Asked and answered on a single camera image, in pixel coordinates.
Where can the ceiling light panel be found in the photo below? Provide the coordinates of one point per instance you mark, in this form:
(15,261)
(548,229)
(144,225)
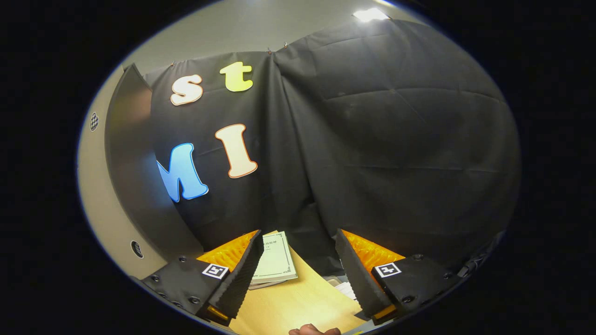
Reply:
(370,14)

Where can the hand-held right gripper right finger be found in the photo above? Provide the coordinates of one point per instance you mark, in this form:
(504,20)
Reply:
(356,274)

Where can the dark grey cabinet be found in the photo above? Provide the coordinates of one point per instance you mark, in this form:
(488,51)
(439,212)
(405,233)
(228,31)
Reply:
(135,163)

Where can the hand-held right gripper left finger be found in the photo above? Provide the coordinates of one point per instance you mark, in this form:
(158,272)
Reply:
(240,274)

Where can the light grey cabinet door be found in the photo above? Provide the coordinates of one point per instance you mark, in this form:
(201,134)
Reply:
(93,186)

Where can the white paper stack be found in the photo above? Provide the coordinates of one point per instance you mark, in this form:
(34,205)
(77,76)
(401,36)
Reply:
(345,289)

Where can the black backdrop cloth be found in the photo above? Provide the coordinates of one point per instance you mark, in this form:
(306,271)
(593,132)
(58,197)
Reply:
(396,139)

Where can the pale green booklet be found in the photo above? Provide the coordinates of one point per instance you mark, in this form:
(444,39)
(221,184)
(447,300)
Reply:
(277,258)

